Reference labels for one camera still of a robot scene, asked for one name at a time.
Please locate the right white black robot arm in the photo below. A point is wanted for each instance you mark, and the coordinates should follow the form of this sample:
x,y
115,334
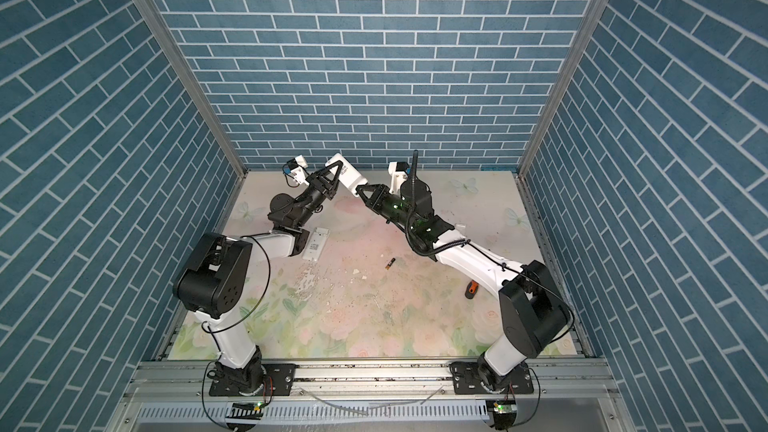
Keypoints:
x,y
533,313

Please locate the aluminium front rail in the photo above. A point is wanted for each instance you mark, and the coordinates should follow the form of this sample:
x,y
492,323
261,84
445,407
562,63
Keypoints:
x,y
570,394

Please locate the orange black screwdriver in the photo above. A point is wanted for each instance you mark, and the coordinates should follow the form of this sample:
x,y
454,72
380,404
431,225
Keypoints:
x,y
471,290

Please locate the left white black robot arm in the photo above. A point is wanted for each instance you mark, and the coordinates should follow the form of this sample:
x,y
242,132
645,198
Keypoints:
x,y
213,279

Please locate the circuit board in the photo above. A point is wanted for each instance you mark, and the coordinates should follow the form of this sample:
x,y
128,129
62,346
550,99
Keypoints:
x,y
503,407
245,411

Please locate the right circuit board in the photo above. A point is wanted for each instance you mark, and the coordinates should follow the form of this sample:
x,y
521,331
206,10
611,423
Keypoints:
x,y
503,407

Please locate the white slotted cable duct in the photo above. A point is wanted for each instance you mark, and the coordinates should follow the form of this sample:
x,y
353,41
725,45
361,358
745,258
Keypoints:
x,y
314,412

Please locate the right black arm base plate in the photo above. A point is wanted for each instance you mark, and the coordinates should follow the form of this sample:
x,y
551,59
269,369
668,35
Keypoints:
x,y
474,378

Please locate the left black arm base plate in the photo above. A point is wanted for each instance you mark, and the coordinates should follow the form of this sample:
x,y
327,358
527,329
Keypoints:
x,y
259,379

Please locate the left circuit board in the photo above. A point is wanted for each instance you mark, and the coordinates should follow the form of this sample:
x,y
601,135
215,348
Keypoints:
x,y
245,411

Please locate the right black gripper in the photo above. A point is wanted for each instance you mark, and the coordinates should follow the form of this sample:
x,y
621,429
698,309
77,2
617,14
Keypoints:
x,y
381,194

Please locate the white remote with display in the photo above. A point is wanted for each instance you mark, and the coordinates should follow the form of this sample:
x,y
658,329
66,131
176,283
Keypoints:
x,y
349,176

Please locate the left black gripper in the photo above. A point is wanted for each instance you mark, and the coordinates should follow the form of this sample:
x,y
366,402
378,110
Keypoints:
x,y
320,189

